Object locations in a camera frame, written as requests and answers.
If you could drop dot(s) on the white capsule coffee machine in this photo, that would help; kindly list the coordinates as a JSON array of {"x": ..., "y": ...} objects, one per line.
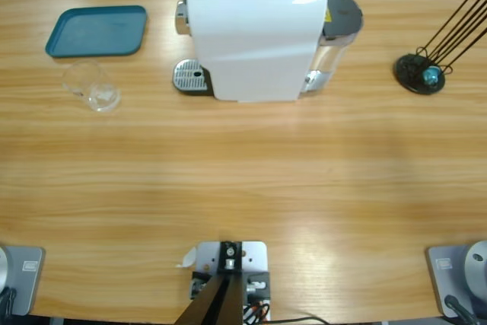
[{"x": 251, "y": 43}]

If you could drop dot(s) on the clear drinking glass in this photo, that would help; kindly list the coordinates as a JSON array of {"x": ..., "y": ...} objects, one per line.
[{"x": 102, "y": 97}]

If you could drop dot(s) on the blue coffee capsule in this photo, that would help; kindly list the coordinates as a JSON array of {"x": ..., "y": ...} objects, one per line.
[{"x": 431, "y": 75}]

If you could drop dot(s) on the white paper tag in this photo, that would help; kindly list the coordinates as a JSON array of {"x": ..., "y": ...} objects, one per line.
[{"x": 187, "y": 258}]

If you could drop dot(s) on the clear water tank dark lid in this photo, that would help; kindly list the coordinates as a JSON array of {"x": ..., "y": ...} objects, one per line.
[{"x": 342, "y": 13}]

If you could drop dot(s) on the black capsule holder with rods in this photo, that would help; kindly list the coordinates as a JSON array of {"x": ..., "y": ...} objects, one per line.
[{"x": 412, "y": 75}]

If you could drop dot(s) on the teal plastic tray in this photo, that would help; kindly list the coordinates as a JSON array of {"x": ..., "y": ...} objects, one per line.
[{"x": 95, "y": 32}]

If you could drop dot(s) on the white camera mount dark post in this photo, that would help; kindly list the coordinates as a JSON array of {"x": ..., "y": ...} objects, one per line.
[{"x": 253, "y": 260}]

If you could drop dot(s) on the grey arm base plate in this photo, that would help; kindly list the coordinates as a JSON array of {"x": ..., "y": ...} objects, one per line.
[
  {"x": 452, "y": 275},
  {"x": 26, "y": 283}
]

